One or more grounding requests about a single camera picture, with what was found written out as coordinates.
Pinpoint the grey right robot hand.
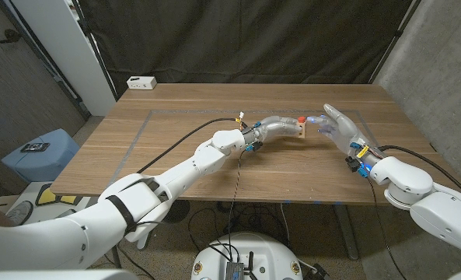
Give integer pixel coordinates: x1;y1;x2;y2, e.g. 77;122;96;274
306;103;385;168

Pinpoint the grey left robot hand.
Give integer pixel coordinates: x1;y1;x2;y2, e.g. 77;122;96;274
243;115;304;145

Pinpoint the black backdrop curtain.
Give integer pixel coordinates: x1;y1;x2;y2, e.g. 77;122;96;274
76;0;414;96

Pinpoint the grey table leg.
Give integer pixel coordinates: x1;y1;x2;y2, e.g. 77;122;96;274
333;204;360;261

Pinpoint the black backdrop stand pole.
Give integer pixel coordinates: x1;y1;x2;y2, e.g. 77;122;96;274
69;0;119;101
368;0;424;85

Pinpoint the round black floor fan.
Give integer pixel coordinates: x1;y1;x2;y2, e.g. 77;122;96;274
166;199;191;223

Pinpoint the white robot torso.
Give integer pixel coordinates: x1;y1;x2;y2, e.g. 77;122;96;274
190;232;304;280

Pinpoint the white power outlet box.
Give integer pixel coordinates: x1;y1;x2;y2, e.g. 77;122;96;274
126;75;158;90

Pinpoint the grey electronics module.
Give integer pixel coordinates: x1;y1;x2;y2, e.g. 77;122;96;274
225;261;246;280

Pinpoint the white pillar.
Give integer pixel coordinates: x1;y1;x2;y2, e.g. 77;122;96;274
10;0;117;117

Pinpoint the grey sneaker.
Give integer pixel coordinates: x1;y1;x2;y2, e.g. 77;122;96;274
53;208;78;221

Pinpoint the blue padded stool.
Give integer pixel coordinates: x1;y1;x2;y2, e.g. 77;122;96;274
0;128;81;184

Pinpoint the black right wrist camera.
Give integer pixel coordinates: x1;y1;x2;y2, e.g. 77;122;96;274
344;156;361;173

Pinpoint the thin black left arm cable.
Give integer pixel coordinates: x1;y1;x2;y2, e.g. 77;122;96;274
136;150;248;264

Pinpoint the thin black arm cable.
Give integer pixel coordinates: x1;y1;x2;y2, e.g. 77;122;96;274
366;177;410;280
136;150;248;264

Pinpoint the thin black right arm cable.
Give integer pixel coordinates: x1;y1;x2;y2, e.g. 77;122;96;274
366;177;410;280

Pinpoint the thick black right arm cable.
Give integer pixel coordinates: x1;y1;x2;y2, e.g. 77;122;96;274
377;145;461;204

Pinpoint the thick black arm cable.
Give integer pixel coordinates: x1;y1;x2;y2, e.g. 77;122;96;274
136;117;246;175
377;145;461;204

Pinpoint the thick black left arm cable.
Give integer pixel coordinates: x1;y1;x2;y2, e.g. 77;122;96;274
136;117;246;175

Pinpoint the black floor cable tangle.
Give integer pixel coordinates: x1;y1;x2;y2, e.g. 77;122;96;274
187;200;293;250

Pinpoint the black wall rail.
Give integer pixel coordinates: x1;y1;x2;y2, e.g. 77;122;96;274
0;0;92;118

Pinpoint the black door handle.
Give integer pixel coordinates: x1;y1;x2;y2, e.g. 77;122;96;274
0;29;23;44

